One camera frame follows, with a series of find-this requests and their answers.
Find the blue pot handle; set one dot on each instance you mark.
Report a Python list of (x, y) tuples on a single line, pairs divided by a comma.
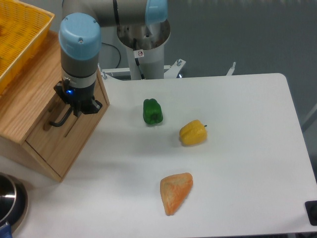
[(5, 230)]

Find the black corner object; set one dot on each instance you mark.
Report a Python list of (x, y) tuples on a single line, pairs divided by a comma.
[(311, 209)]

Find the orange toy sandwich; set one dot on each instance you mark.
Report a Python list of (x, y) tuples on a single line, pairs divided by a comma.
[(174, 189)]

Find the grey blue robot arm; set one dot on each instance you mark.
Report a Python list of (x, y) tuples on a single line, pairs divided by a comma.
[(80, 42)]

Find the metal pot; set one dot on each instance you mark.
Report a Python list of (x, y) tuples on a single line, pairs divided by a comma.
[(13, 201)]

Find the yellow toy bell pepper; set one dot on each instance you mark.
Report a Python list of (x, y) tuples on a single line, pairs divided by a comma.
[(193, 133)]

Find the green toy bell pepper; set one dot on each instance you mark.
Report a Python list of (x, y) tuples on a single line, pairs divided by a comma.
[(152, 112)]

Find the wooden drawer cabinet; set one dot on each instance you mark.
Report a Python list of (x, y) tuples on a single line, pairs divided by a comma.
[(24, 102)]

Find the yellow plastic basket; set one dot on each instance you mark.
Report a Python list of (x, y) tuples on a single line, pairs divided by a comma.
[(23, 27)]

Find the black drawer handle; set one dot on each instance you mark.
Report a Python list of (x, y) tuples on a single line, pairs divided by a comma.
[(63, 120)]

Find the white table frame bracket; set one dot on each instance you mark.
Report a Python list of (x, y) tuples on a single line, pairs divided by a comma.
[(170, 71)]

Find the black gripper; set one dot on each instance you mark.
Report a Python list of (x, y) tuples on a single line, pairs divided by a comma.
[(82, 100)]

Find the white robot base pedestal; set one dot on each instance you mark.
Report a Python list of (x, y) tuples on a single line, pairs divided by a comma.
[(144, 46)]

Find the wooden top drawer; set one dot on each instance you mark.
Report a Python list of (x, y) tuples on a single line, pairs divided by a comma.
[(55, 149)]

